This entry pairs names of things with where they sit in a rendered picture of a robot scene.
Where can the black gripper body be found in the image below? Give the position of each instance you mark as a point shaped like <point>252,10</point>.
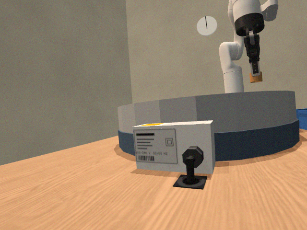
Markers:
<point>249,22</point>

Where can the bronze ring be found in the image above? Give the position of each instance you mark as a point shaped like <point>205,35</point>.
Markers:
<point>256,78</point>

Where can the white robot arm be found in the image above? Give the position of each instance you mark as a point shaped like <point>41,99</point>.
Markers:
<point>228,51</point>

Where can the blue open tray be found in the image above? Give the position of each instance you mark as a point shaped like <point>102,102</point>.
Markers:
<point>301,114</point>

